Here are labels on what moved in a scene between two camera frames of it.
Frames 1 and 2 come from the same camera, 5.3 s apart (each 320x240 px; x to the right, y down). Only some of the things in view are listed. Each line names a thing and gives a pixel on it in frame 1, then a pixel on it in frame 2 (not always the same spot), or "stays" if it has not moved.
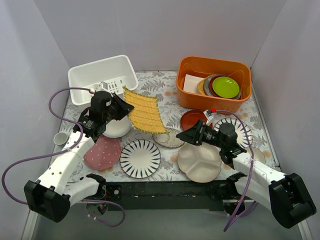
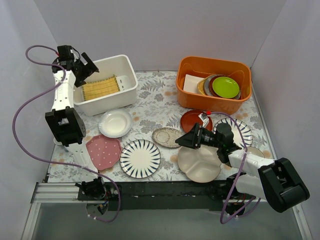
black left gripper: (118, 107) -> (81, 70)
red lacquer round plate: (189, 117) stays
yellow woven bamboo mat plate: (146, 116) -> (100, 87)
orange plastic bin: (203, 67) stays
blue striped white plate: (140, 159) stays
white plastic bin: (116, 71) stays
